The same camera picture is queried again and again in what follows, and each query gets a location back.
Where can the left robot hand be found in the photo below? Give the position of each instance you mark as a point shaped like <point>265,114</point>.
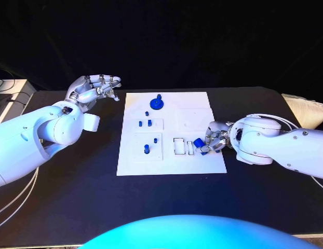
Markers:
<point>89,95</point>

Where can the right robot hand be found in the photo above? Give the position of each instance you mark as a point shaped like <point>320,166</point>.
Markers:
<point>216,129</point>

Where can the blue block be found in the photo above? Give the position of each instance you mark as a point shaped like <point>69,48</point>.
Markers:
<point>198,142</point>

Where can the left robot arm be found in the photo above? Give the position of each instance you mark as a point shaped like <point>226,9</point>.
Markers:
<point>14,140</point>

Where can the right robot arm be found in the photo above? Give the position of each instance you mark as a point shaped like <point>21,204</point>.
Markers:
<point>290,147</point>

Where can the white task board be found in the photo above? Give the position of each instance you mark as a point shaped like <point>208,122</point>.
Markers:
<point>169,163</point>

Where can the blue plug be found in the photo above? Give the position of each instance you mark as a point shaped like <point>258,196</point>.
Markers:
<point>203,153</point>

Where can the blue peg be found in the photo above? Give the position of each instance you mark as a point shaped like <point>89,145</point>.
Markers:
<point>146,113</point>
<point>140,123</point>
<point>159,96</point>
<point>154,140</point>
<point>148,123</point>

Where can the blue gear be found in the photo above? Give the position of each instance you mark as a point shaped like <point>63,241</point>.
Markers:
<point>156,104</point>

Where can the blue long cylinder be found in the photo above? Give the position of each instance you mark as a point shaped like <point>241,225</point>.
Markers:
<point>146,148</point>

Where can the white desk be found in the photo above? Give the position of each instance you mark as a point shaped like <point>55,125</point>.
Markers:
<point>13,87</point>

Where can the cream ribbed cushion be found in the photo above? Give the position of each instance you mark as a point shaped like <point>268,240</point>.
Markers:
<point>307,110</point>

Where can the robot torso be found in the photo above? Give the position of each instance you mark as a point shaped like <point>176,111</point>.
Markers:
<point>198,233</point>

